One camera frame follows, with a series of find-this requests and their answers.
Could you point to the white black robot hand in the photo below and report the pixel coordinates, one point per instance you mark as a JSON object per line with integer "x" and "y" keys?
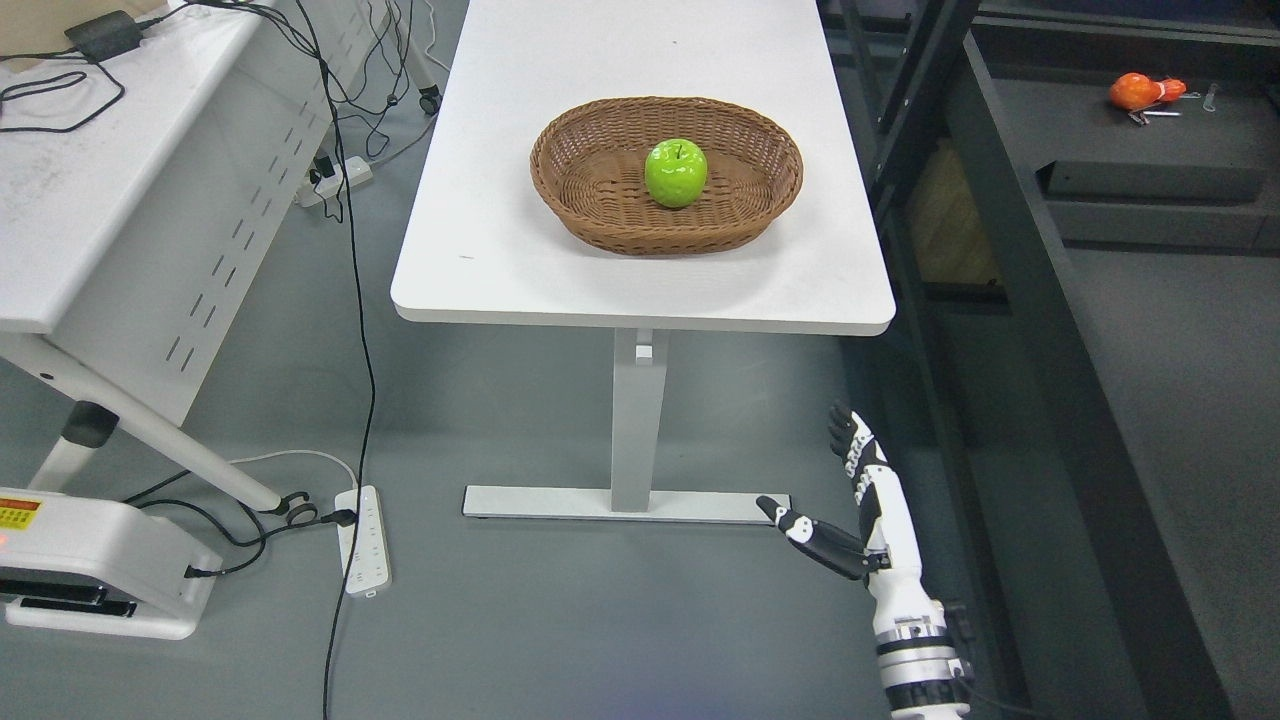
{"x": 884, "y": 553}

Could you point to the green apple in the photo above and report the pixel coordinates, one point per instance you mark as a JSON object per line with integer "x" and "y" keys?
{"x": 675, "y": 173}

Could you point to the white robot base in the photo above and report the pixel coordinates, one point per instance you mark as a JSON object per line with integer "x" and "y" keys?
{"x": 100, "y": 566}

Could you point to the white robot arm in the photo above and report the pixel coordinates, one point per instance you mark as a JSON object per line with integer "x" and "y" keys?
{"x": 918, "y": 664}

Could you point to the black metal shelf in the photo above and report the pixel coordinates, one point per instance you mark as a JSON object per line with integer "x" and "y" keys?
{"x": 1081, "y": 386}

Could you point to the orange toy on shelf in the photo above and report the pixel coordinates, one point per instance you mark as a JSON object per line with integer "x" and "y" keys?
{"x": 1135, "y": 91}

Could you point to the brown wicker basket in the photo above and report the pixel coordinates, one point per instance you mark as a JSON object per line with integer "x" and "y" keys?
{"x": 588, "y": 168}

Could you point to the white power strip floor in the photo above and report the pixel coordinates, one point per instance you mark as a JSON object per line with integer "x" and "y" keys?
{"x": 362, "y": 544}

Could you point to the white power strip far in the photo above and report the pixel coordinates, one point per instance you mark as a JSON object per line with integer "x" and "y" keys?
{"x": 316, "y": 188}

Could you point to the white side table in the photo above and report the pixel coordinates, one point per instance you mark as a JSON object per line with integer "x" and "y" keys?
{"x": 130, "y": 243}

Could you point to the black power adapter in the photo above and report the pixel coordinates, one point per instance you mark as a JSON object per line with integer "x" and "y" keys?
{"x": 105, "y": 36}

